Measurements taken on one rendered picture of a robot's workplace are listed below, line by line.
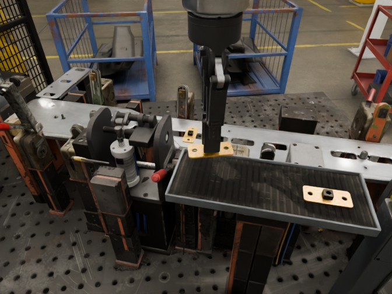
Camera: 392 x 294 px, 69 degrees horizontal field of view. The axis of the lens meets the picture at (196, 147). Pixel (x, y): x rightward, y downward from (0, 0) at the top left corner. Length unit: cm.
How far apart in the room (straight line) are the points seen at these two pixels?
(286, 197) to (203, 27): 33
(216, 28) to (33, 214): 102
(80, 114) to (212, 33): 80
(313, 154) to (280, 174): 18
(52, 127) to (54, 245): 40
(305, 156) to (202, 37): 44
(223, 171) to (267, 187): 9
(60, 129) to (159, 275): 58
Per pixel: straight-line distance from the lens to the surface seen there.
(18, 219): 126
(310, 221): 54
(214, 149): 52
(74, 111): 115
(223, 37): 40
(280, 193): 56
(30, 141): 97
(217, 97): 42
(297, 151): 75
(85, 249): 107
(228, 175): 58
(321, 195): 58
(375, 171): 96
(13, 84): 92
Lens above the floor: 156
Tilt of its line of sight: 39 degrees down
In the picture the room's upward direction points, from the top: straight up
